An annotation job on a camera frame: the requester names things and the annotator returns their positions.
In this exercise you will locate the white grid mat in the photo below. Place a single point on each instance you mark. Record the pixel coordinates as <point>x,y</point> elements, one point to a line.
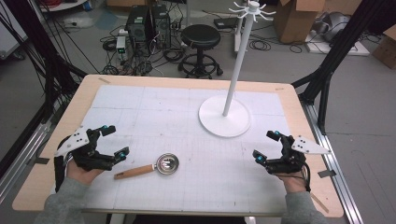
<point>174,124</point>

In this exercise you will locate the black round stool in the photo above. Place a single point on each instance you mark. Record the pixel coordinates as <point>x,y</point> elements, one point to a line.
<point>200,35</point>

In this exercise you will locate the aluminium rail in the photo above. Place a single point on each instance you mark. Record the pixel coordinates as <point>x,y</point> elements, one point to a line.
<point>21,161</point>
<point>336,168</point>

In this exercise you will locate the grey rounded device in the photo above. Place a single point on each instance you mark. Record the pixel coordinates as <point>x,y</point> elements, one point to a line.
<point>334,26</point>

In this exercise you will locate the slim black computer tower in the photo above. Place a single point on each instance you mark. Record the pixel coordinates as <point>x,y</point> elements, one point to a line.
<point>162,26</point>

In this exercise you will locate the black tape piece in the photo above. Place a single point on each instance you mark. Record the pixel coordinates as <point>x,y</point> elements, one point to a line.
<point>327,173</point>
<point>42,160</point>

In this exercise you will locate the person's right hand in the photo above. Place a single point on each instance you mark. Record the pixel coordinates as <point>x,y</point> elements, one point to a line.
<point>292,183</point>

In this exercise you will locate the white floor board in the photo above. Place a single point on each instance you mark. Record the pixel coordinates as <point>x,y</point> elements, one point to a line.
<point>339,48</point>

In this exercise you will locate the person's left hand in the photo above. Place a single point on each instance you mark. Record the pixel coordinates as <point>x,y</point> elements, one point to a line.
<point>81,174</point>

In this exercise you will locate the large black computer tower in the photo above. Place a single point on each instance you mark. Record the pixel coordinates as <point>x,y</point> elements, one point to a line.
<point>138,29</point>

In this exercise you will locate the low brown cardboard box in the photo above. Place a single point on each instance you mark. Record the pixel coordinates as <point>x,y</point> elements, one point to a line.
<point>386,49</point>

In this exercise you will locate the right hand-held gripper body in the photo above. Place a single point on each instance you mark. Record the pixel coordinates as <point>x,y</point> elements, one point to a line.
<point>291,155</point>

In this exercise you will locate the tan tape strip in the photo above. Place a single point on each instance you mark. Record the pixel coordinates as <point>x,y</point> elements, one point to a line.
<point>319,202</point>

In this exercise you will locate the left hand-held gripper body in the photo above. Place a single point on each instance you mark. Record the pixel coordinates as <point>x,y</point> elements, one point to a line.
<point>79,140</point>

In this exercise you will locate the small white box green light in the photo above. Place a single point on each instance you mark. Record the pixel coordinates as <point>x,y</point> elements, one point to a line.
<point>121,45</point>

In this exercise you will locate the black metal frame post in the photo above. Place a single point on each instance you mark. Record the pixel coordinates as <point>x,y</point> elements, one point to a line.
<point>336,53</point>
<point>46,56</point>

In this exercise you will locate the tall brown cardboard box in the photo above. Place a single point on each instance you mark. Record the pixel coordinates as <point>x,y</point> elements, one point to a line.
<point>292,21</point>

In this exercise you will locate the white hook rack stand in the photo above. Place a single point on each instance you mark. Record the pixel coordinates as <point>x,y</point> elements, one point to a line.
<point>224,116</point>

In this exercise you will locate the flat black box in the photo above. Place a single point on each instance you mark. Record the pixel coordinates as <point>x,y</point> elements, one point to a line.
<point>225,22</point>

